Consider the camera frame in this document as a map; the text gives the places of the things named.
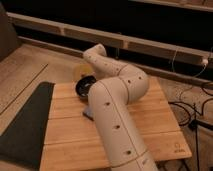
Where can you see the dark floor mat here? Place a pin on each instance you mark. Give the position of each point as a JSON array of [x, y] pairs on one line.
[[22, 142]]

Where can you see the dark ceramic bowl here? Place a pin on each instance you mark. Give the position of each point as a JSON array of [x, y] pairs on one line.
[[83, 85]]

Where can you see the blue grey sponge block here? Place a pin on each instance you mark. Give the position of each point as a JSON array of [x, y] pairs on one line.
[[87, 113]]

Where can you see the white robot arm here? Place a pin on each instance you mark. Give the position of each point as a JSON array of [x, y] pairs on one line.
[[118, 84]]

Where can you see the wooden shelf rail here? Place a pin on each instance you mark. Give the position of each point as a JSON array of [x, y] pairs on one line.
[[139, 45]]

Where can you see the yellow round plate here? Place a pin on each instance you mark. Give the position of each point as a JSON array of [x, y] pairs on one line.
[[81, 71]]

